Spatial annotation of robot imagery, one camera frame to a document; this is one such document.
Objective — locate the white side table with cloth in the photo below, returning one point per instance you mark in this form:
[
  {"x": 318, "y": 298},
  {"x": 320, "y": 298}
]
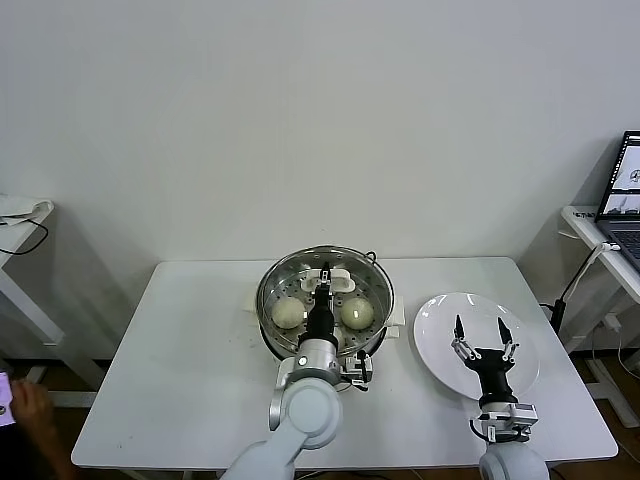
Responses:
[{"x": 15, "y": 237}]

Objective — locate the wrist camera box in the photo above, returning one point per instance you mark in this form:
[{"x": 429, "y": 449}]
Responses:
[
  {"x": 357, "y": 372},
  {"x": 523, "y": 416}
]

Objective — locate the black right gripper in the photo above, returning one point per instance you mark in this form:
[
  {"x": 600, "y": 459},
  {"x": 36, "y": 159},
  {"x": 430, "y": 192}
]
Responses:
[{"x": 492, "y": 372}]

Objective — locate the short black pole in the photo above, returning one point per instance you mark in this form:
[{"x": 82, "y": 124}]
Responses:
[{"x": 559, "y": 320}]

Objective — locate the bystander forearm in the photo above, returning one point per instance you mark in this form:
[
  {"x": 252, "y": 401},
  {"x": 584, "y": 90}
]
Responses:
[{"x": 55, "y": 462}]

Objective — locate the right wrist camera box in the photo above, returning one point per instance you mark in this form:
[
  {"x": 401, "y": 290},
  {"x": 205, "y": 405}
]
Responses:
[{"x": 523, "y": 416}]

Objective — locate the bystander hand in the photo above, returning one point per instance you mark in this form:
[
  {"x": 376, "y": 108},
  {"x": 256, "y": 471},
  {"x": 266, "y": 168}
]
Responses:
[{"x": 35, "y": 410}]

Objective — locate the open grey laptop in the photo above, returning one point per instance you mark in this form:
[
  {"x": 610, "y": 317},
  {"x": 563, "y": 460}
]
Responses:
[{"x": 625, "y": 175}]

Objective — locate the white power adapter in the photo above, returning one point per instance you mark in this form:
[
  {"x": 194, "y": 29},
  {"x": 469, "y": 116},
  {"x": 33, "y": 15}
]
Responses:
[{"x": 612, "y": 323}]

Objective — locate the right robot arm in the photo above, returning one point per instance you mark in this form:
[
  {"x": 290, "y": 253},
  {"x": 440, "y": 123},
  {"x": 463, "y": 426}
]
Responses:
[{"x": 510, "y": 460}]

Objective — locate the white cloth bag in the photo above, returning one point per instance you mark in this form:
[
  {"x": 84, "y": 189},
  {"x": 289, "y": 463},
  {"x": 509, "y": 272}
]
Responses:
[{"x": 25, "y": 207}]

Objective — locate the purple smartphone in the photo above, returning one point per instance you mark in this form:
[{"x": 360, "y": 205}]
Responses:
[{"x": 5, "y": 397}]

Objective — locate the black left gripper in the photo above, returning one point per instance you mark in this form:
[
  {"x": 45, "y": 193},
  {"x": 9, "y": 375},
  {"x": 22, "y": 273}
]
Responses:
[{"x": 320, "y": 320}]

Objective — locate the white round plate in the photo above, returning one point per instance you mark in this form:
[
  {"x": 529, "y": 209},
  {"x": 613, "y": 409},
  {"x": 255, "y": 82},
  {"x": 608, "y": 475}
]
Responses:
[{"x": 435, "y": 325}]

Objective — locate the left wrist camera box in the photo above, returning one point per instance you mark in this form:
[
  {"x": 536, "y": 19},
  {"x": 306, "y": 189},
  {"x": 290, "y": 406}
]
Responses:
[{"x": 357, "y": 372}]

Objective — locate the stainless steel steamer basket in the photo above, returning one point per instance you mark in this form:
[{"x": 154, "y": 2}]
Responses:
[{"x": 279, "y": 344}]

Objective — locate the white steamed baozi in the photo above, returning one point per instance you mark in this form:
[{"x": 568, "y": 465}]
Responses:
[
  {"x": 287, "y": 313},
  {"x": 357, "y": 312}
]

